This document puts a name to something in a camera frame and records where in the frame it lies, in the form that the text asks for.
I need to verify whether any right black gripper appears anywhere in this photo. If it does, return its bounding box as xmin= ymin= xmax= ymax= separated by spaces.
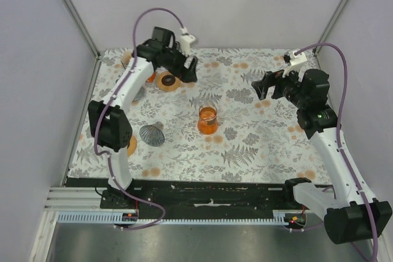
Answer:
xmin=252 ymin=64 xmax=308 ymax=109

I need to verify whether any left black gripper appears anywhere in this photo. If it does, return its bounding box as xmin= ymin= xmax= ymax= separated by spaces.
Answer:
xmin=162 ymin=44 xmax=198 ymax=84

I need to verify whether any coffee filter package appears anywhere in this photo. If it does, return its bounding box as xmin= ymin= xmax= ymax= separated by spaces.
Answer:
xmin=120 ymin=52 xmax=132 ymax=69

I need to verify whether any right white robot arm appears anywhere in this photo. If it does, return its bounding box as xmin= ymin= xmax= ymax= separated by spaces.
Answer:
xmin=251 ymin=69 xmax=392 ymax=244

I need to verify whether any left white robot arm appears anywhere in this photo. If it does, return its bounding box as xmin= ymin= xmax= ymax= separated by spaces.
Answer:
xmin=88 ymin=34 xmax=198 ymax=209

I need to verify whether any grey glass dripper cone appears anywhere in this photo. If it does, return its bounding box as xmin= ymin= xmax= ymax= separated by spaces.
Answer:
xmin=139 ymin=121 xmax=165 ymax=147

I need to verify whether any orange glass carafe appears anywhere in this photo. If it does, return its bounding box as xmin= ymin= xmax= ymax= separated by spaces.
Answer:
xmin=197 ymin=106 xmax=219 ymax=135

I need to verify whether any floral tablecloth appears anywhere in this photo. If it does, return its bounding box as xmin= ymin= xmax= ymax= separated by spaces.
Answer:
xmin=68 ymin=47 xmax=334 ymax=185

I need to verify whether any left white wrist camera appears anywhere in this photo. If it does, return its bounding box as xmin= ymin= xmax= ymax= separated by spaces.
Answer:
xmin=179 ymin=27 xmax=198 ymax=56

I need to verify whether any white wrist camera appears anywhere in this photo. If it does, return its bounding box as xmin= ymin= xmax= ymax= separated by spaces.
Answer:
xmin=282 ymin=49 xmax=308 ymax=77
xmin=179 ymin=27 xmax=198 ymax=56

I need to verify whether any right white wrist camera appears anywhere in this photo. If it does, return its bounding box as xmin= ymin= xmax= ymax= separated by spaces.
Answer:
xmin=282 ymin=49 xmax=308 ymax=77

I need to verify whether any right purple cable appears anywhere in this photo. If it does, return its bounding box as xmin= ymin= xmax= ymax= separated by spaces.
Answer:
xmin=288 ymin=42 xmax=380 ymax=261

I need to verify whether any purple cable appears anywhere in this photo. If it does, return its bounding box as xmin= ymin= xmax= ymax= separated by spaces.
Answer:
xmin=93 ymin=7 xmax=189 ymax=231
xmin=288 ymin=42 xmax=380 ymax=261

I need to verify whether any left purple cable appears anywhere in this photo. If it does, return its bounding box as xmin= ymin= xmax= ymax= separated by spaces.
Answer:
xmin=93 ymin=7 xmax=189 ymax=231

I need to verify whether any black mounting base plate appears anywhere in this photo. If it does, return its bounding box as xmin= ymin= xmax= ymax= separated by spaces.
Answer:
xmin=100 ymin=180 xmax=302 ymax=218

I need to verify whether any white slotted cable duct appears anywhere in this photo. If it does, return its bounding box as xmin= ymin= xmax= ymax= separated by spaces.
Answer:
xmin=57 ymin=211 xmax=290 ymax=226

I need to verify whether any aluminium frame rail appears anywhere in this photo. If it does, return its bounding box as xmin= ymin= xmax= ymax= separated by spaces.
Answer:
xmin=42 ymin=185 xmax=108 ymax=212

